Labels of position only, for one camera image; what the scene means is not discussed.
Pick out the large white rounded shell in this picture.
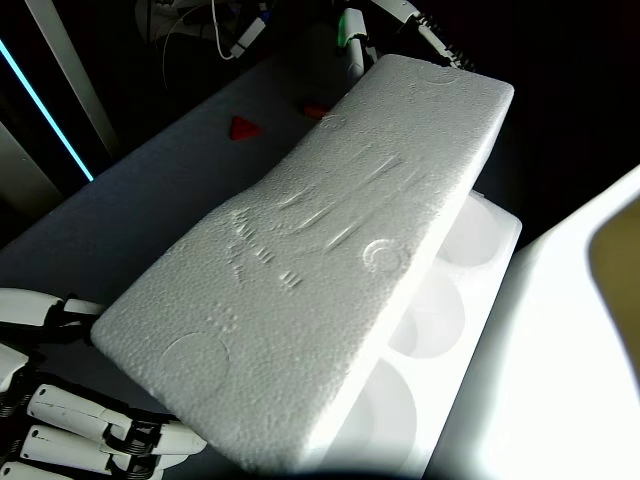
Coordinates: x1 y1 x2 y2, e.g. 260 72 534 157
424 164 640 480

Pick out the cyan light strip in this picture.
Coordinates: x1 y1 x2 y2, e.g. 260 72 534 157
0 38 95 183

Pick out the white post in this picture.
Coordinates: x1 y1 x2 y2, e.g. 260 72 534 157
23 0 121 156

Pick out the red triangle block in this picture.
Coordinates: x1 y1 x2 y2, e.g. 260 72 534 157
229 115 262 143

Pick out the white styrofoam tray base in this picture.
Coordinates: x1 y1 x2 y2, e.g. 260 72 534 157
299 189 524 476

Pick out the grey table cloth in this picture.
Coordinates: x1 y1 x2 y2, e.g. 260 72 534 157
0 52 354 421

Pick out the white plug adaptor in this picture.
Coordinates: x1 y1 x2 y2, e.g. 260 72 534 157
229 17 266 59

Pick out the white styrofoam lid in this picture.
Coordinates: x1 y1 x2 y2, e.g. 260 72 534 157
89 53 516 474

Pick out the white rounded device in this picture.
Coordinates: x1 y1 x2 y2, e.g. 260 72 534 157
133 0 216 44

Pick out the thin white cable loop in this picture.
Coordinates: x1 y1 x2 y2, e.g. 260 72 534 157
160 7 214 89

